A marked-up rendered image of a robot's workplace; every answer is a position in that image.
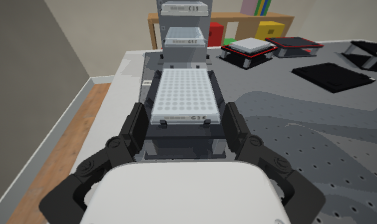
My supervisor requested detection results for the grey plate hotel rack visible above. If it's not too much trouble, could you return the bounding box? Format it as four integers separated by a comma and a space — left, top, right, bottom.
156, 0, 213, 71

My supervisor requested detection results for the grey speckled base plate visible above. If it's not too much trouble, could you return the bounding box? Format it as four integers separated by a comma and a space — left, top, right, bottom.
207, 42, 377, 224

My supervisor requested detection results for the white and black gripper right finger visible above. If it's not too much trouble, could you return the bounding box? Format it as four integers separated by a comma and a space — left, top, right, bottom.
221, 102, 326, 224

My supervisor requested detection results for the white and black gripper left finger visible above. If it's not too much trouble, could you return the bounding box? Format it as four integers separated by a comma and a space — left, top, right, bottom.
39, 102, 149, 224

